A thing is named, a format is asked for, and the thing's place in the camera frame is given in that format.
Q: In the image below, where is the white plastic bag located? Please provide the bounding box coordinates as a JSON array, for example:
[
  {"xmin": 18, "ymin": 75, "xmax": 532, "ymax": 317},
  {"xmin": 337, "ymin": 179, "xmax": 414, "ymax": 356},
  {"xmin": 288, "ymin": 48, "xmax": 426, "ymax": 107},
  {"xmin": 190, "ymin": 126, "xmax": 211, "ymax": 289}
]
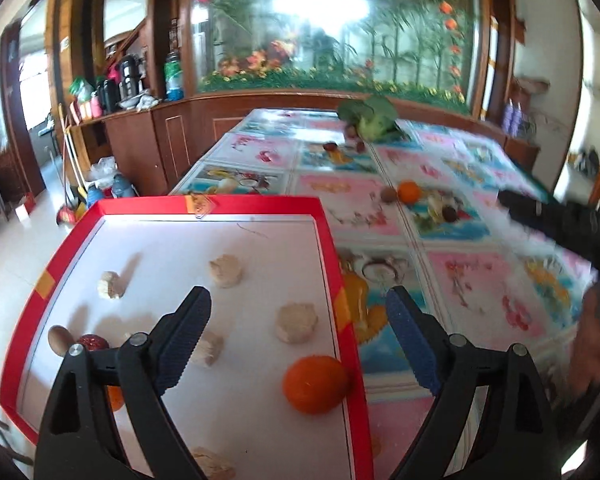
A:
[{"xmin": 88, "ymin": 156, "xmax": 118, "ymax": 181}]

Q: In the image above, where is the printed tablecloth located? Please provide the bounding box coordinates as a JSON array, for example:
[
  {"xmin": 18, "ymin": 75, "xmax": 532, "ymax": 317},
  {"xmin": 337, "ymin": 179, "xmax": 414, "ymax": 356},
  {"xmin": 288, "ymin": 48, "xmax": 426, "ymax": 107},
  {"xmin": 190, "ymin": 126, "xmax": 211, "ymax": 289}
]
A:
[{"xmin": 170, "ymin": 107, "xmax": 600, "ymax": 480}]

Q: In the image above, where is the green-capped water bottle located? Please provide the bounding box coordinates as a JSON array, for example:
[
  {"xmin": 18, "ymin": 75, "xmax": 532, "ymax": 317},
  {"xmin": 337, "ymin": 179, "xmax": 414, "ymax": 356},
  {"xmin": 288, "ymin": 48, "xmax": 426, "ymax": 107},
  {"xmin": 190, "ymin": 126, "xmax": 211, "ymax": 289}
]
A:
[{"xmin": 164, "ymin": 50, "xmax": 185, "ymax": 102}]

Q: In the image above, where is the flower garden wall mural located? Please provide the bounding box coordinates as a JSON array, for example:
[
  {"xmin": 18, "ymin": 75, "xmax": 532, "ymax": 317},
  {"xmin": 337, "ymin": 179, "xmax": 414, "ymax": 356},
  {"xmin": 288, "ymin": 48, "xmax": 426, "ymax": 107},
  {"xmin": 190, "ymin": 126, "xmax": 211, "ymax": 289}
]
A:
[{"xmin": 195, "ymin": 0, "xmax": 481, "ymax": 111}]

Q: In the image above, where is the brown egg-shaped nut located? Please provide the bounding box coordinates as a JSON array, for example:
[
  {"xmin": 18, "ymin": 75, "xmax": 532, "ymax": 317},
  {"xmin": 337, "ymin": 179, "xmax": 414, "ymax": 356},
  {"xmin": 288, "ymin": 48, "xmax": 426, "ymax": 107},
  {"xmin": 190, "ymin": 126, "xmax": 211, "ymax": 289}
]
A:
[{"xmin": 47, "ymin": 325, "xmax": 76, "ymax": 358}]

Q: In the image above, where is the beige lumpy piece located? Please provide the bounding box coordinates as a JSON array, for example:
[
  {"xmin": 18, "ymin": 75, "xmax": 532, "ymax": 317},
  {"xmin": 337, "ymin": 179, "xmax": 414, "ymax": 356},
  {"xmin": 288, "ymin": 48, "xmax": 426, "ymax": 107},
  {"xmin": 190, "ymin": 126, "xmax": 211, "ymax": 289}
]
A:
[
  {"xmin": 209, "ymin": 254, "xmax": 244, "ymax": 289},
  {"xmin": 190, "ymin": 447, "xmax": 237, "ymax": 480},
  {"xmin": 190, "ymin": 330, "xmax": 225, "ymax": 368},
  {"xmin": 274, "ymin": 302, "xmax": 319, "ymax": 345},
  {"xmin": 97, "ymin": 271, "xmax": 126, "ymax": 302}
]

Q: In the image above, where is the green broccoli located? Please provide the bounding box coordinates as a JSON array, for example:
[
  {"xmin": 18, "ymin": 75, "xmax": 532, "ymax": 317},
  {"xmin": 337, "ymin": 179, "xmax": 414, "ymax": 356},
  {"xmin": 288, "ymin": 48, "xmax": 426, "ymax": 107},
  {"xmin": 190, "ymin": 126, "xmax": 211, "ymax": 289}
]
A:
[{"xmin": 337, "ymin": 96, "xmax": 405, "ymax": 142}]

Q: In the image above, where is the red glittery ball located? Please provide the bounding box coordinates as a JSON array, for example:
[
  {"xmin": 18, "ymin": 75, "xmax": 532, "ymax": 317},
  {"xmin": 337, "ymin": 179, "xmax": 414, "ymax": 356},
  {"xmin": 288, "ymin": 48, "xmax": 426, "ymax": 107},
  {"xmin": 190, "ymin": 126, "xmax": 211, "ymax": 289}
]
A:
[{"xmin": 76, "ymin": 334, "xmax": 110, "ymax": 353}]

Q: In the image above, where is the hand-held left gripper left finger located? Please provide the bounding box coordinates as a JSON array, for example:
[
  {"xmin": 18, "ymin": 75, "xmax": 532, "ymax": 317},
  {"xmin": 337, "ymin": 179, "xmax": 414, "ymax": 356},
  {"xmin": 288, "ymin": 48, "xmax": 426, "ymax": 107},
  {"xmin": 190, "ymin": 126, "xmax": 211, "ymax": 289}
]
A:
[{"xmin": 34, "ymin": 285, "xmax": 213, "ymax": 480}]

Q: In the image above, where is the short black thermos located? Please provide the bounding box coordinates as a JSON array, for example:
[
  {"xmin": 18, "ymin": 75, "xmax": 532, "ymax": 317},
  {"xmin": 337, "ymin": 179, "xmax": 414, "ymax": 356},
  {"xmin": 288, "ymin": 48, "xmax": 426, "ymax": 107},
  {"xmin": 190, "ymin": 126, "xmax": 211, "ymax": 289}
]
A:
[{"xmin": 96, "ymin": 77, "xmax": 118, "ymax": 113}]

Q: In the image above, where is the red-rimmed white tray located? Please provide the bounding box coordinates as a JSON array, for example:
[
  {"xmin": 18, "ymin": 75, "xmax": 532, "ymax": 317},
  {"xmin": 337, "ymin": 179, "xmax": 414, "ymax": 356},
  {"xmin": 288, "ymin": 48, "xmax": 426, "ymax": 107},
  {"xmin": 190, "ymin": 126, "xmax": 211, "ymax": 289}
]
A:
[{"xmin": 0, "ymin": 195, "xmax": 375, "ymax": 480}]

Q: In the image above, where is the tall black thermos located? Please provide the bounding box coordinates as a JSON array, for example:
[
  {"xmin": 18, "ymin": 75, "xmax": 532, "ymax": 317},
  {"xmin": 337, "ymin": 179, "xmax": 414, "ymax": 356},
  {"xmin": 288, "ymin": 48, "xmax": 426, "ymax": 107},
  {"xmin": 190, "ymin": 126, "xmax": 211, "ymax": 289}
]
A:
[{"xmin": 117, "ymin": 55, "xmax": 143, "ymax": 101}]

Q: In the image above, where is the low wooden cabinet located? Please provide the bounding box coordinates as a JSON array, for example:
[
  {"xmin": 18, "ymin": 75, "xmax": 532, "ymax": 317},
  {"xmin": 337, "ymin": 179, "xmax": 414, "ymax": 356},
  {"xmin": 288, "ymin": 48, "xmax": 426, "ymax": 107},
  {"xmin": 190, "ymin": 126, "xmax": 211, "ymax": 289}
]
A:
[{"xmin": 70, "ymin": 87, "xmax": 541, "ymax": 196}]

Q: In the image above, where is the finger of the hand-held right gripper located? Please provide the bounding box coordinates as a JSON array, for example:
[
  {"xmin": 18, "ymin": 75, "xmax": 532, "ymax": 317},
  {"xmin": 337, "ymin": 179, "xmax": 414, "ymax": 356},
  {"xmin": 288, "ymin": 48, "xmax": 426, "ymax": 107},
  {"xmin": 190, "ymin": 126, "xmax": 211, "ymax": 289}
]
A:
[{"xmin": 497, "ymin": 189, "xmax": 571, "ymax": 243}]

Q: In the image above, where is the person's right hand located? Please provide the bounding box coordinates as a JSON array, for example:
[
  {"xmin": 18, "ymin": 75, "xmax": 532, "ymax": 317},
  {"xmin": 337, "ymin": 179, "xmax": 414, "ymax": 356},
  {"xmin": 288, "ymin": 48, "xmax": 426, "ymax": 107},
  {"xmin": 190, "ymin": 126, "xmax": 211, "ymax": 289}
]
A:
[{"xmin": 569, "ymin": 290, "xmax": 600, "ymax": 396}]

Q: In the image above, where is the green bag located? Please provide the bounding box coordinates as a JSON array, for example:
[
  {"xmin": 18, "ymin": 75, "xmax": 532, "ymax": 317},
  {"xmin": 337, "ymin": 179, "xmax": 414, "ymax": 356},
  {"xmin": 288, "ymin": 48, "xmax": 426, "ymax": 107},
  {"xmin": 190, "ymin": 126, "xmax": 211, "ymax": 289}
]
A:
[{"xmin": 70, "ymin": 77, "xmax": 94, "ymax": 108}]

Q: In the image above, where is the yellow-handled broom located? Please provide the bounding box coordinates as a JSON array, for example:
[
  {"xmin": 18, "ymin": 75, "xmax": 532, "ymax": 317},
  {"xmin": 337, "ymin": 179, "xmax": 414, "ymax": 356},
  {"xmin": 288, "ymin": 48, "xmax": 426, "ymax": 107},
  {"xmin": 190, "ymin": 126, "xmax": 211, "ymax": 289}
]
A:
[{"xmin": 57, "ymin": 105, "xmax": 88, "ymax": 211}]

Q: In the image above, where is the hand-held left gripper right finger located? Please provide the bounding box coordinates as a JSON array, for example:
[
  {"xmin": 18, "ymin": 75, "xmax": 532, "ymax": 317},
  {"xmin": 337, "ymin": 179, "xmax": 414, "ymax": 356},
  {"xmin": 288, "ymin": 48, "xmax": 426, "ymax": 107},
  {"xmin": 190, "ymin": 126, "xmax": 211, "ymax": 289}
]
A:
[{"xmin": 386, "ymin": 285, "xmax": 563, "ymax": 480}]

